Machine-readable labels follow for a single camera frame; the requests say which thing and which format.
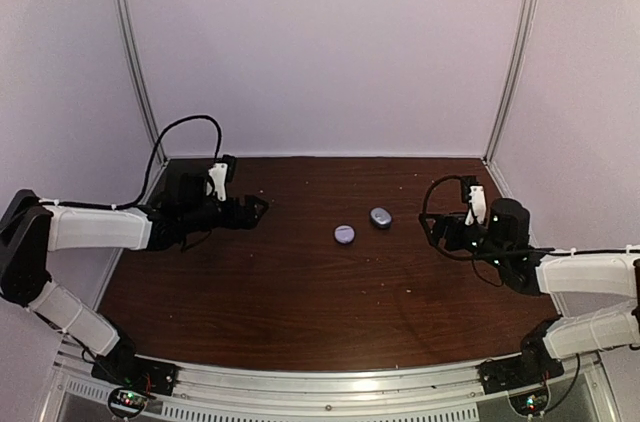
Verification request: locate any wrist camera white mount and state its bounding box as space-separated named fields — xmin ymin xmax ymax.
xmin=461 ymin=176 xmax=487 ymax=226
xmin=205 ymin=154 xmax=237 ymax=202

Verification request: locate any front aluminium rail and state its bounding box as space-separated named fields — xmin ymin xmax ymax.
xmin=47 ymin=341 xmax=621 ymax=422

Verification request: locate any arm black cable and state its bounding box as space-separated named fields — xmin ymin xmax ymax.
xmin=39 ymin=115 xmax=225 ymax=211
xmin=418 ymin=174 xmax=556 ymax=288

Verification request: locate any grey-purple earbud charging case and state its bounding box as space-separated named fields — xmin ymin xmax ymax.
xmin=369 ymin=207 xmax=393 ymax=230

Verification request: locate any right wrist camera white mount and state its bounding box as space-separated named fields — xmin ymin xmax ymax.
xmin=461 ymin=176 xmax=487 ymax=226

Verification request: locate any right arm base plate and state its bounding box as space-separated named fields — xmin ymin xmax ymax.
xmin=477 ymin=355 xmax=564 ymax=395

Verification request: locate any round lilac earbud case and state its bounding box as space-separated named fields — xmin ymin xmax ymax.
xmin=333 ymin=225 xmax=356 ymax=245

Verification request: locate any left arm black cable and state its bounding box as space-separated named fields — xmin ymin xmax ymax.
xmin=39 ymin=115 xmax=225 ymax=211

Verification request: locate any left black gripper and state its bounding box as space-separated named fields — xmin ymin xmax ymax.
xmin=181 ymin=193 xmax=268 ymax=233

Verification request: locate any left aluminium frame post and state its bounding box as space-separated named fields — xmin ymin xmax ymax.
xmin=114 ymin=0 xmax=160 ymax=145

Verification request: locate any right aluminium frame post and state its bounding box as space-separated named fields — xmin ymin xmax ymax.
xmin=483 ymin=0 xmax=539 ymax=165

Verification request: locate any aluminium frame post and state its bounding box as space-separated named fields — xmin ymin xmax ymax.
xmin=114 ymin=0 xmax=160 ymax=145
xmin=483 ymin=0 xmax=539 ymax=165

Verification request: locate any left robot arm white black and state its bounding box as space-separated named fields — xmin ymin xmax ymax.
xmin=1 ymin=164 xmax=269 ymax=386

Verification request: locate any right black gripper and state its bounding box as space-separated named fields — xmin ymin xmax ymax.
xmin=420 ymin=211 xmax=509 ymax=270

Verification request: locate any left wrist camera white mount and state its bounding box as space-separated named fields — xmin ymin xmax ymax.
xmin=205 ymin=154 xmax=237 ymax=202

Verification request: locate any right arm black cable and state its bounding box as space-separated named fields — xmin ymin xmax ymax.
xmin=418 ymin=174 xmax=556 ymax=288

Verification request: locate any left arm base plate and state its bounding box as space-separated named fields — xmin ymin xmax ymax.
xmin=91 ymin=356 xmax=178 ymax=396

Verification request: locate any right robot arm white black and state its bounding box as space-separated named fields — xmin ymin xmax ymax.
xmin=418 ymin=198 xmax=639 ymax=384

